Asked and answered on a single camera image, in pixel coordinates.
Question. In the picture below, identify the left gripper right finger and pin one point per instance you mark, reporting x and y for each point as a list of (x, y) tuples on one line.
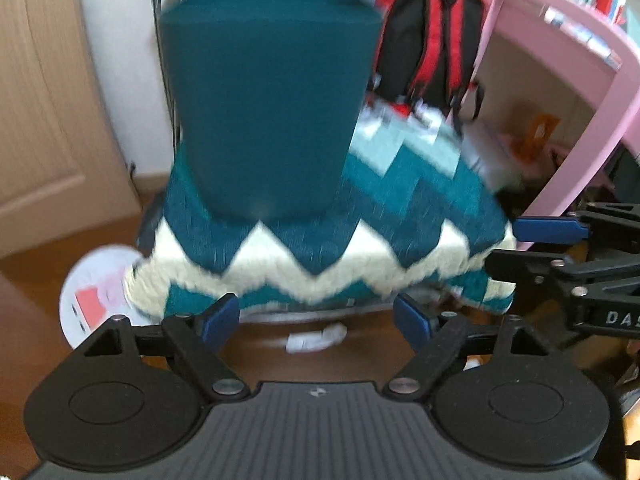
[(417, 321)]

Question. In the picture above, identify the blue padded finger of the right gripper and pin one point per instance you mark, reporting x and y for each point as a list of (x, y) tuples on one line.
[(549, 230)]

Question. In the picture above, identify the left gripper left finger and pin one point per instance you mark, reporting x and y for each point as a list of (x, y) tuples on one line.
[(213, 320)]

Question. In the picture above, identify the teal plastic trash bin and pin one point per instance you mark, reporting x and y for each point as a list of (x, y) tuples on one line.
[(268, 93)]

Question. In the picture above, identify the pink desk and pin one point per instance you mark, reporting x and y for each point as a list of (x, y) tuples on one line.
[(539, 48)]

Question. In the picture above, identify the orange cardboard box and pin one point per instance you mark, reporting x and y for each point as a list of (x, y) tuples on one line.
[(529, 148)]

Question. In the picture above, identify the crumpled white tissue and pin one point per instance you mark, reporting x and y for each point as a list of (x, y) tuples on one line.
[(310, 342)]

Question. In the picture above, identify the teal white zigzag blanket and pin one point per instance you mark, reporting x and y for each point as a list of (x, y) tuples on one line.
[(408, 212)]

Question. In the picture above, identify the white round cartoon stool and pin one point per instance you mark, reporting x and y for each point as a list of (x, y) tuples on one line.
[(93, 291)]

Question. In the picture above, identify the wooden door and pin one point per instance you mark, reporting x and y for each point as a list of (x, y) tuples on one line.
[(61, 168)]

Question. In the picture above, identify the red black backpack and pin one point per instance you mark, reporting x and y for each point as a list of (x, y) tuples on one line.
[(426, 55)]

